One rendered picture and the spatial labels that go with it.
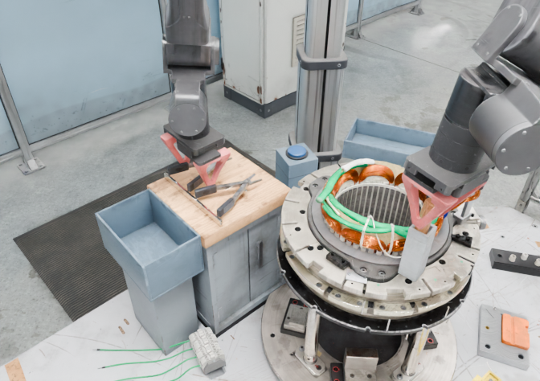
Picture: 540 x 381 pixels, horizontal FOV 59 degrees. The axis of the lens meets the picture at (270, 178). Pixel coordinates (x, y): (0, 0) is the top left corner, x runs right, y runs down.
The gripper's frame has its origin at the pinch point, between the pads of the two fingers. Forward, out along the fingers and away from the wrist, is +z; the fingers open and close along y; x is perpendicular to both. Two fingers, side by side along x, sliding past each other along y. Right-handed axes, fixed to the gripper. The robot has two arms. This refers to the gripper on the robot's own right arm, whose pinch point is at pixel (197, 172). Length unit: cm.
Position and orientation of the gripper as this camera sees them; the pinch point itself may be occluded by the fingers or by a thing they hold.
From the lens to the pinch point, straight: 89.9
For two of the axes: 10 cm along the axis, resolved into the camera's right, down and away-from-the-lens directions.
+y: 6.7, 4.7, -5.8
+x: 7.5, -4.0, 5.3
